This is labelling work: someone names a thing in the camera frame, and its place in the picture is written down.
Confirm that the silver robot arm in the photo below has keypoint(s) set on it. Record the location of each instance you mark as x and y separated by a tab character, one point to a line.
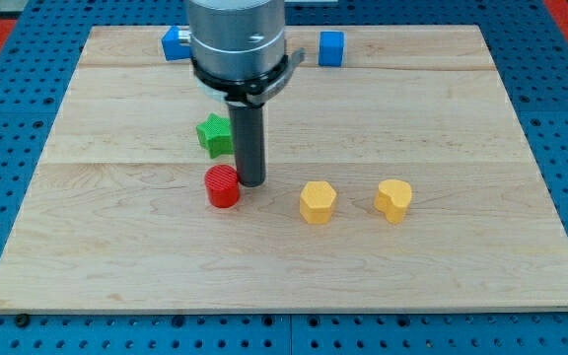
239	49

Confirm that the yellow hexagon block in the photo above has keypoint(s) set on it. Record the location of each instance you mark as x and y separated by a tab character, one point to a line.
317	202

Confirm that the red cylinder block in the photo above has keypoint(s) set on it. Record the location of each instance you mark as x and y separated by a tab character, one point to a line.
222	186

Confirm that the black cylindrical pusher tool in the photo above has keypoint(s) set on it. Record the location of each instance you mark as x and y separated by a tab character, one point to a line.
247	132

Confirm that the green star block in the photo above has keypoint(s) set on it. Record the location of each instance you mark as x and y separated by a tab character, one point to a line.
214	135

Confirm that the yellow heart block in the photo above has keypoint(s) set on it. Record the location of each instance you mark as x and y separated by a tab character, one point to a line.
393	199

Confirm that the wooden board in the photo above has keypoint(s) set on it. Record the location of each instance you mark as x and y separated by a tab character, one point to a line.
116	219

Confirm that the blue cube right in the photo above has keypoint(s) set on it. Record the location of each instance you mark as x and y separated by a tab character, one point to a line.
331	48

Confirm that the blue block left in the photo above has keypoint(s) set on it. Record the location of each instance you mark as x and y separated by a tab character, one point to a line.
172	47

